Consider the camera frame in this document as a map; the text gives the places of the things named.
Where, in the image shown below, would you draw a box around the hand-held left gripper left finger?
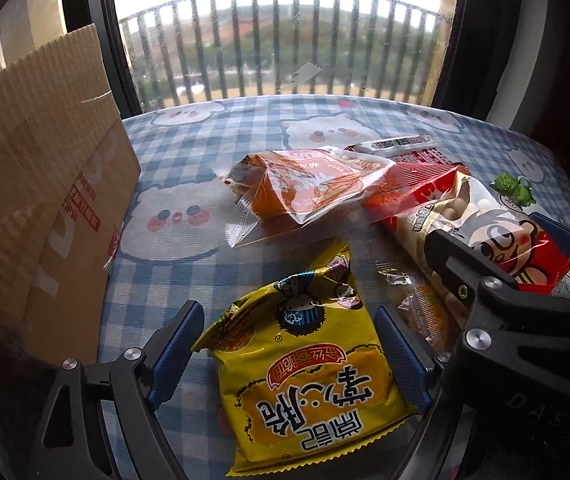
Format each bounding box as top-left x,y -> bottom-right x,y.
28,300 -> 206,480

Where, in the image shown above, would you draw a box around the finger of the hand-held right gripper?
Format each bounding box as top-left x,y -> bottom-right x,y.
424,229 -> 522,322
531,211 -> 570,304

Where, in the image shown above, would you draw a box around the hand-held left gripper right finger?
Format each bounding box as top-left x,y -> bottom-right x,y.
374,306 -> 466,480

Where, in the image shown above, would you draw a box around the red white cartoon snack packet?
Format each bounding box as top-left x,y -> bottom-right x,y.
365,167 -> 570,293

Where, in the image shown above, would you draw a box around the small clear orange wrapper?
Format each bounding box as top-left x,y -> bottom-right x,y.
377,260 -> 453,351

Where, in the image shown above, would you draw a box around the green vegetable print snack packet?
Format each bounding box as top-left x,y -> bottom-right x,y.
490,172 -> 570,303

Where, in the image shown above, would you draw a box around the red snack packet white end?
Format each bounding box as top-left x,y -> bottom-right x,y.
345,134 -> 470,211

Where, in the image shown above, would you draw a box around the large yellow snack packet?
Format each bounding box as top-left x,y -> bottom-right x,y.
191,240 -> 418,478

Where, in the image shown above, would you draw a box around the orange clear snack packet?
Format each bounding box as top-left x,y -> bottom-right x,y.
222,146 -> 401,248

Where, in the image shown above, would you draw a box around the brown cardboard box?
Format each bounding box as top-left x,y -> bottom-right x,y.
0,22 -> 142,366

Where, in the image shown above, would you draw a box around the dark red curtain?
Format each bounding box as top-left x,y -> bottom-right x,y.
490,0 -> 570,201

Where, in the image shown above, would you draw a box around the grey tape strip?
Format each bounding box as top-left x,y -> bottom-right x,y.
292,62 -> 323,86

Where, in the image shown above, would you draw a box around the beige balcony column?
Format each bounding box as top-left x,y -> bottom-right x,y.
0,0 -> 66,81

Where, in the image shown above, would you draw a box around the black window frame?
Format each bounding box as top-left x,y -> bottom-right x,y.
58,0 -> 530,133

